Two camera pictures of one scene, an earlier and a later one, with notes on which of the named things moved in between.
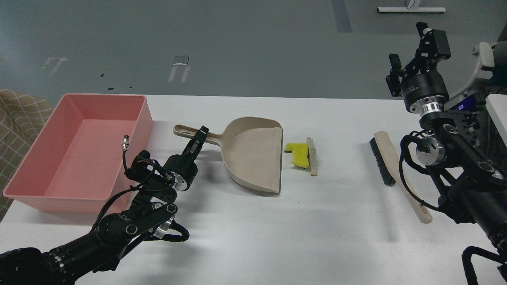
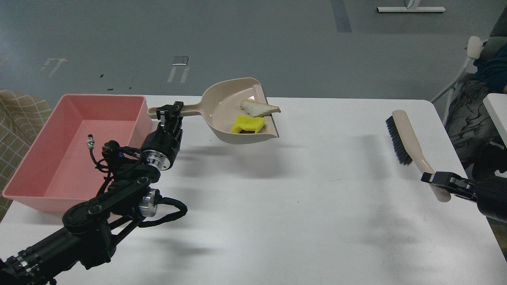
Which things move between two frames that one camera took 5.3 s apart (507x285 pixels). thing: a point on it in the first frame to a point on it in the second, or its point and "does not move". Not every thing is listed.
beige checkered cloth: (23, 114) does not move
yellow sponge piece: (300, 153) to (245, 122)
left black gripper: (183, 170) to (162, 145)
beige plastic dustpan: (251, 148) to (221, 104)
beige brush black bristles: (392, 173) to (408, 149)
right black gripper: (424, 90) to (479, 185)
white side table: (497, 104) does not move
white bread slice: (312, 156) to (256, 109)
